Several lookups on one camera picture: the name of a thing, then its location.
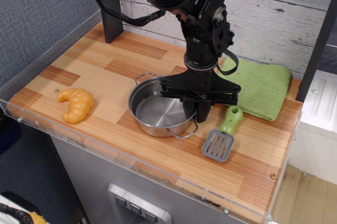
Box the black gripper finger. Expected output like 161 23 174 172
196 100 211 123
181 96 196 118

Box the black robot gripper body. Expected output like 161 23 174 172
160 69 241 105

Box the small stainless steel pot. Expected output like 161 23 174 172
128 72 199 139

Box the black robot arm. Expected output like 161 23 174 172
147 0 241 123

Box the green grey toy spatula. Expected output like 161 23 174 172
202 106 243 162

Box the green folded cloth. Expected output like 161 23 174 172
218 59 291 122

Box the orange plastic croissant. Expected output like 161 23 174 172
57 88 94 124

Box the clear acrylic table guard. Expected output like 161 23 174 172
1 13 302 223

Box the white cabinet at right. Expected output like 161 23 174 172
288 70 336 184

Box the silver dispenser button panel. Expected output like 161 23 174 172
107 183 173 223

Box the grey metal cabinet front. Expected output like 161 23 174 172
52 137 265 223

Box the yellow object bottom left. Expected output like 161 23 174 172
28 212 47 224

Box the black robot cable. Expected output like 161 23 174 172
81 0 240 76

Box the dark grey left post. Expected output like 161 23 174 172
95 0 124 44

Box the dark grey post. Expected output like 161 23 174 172
296 0 336 102
95 0 124 44

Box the dark grey right post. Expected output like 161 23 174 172
296 0 336 102

